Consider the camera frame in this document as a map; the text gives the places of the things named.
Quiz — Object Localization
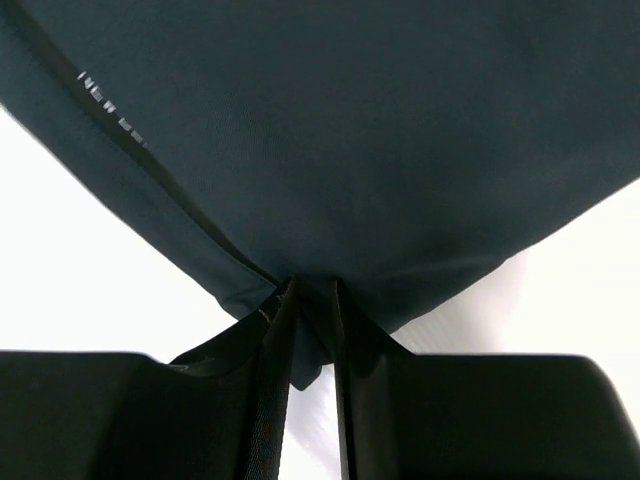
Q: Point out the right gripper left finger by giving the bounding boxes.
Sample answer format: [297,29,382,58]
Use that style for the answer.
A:
[1,280,298,479]

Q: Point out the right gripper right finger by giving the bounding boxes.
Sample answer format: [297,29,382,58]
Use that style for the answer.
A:
[332,283,639,479]

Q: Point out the dark navy shorts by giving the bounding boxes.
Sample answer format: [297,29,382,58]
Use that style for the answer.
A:
[0,0,640,392]

